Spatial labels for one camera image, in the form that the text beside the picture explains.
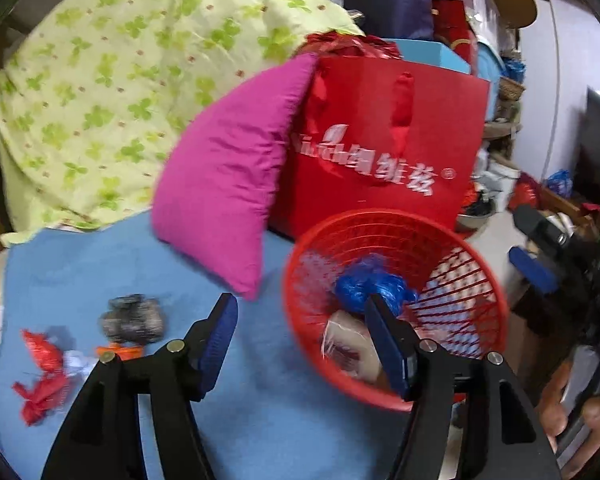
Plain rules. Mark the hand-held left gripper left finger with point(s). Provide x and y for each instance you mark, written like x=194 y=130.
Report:
x=220 y=345

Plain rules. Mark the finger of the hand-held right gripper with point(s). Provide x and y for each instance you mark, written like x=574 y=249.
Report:
x=540 y=230
x=532 y=267

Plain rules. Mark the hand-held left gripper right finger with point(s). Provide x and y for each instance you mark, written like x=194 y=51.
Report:
x=387 y=345

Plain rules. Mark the clear plastic wrapper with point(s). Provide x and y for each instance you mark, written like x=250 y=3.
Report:
x=345 y=340

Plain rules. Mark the grey plastic bag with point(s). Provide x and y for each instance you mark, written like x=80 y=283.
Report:
x=130 y=322

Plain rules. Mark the small orange wrapper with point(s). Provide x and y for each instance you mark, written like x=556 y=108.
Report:
x=120 y=352

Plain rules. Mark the red plastic basket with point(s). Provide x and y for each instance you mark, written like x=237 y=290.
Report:
x=330 y=240

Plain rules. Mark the white tissue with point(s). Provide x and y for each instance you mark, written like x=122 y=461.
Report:
x=80 y=362

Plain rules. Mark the red plastic wrapper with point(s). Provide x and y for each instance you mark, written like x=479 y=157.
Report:
x=42 y=350
x=40 y=397

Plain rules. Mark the person's right hand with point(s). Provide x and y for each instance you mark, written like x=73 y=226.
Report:
x=555 y=400

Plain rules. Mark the small red plastic bag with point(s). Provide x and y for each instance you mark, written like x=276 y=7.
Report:
x=524 y=194

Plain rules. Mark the small blue plastic bag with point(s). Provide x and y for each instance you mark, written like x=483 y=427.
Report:
x=560 y=182

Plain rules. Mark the metal bowl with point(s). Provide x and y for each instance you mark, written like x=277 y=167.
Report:
x=475 y=220

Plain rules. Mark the blue blanket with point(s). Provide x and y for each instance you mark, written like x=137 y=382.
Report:
x=280 y=435

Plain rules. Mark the magenta pillow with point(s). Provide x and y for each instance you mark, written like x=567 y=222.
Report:
x=220 y=185

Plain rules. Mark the blue plastic tub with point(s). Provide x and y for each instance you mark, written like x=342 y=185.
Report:
x=490 y=62

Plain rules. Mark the red paper gift bag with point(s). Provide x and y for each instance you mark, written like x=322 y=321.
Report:
x=370 y=125

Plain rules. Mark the light blue box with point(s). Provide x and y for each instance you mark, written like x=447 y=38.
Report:
x=430 y=55

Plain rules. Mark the red cardboard box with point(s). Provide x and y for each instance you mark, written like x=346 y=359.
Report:
x=450 y=20

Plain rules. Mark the shiny red plastic bag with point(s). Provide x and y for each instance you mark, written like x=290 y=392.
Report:
x=350 y=45

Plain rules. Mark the navy fabric bag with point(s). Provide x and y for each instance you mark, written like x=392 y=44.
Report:
x=390 y=0

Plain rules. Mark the green clover print quilt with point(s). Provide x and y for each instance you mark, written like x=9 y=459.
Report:
x=130 y=85

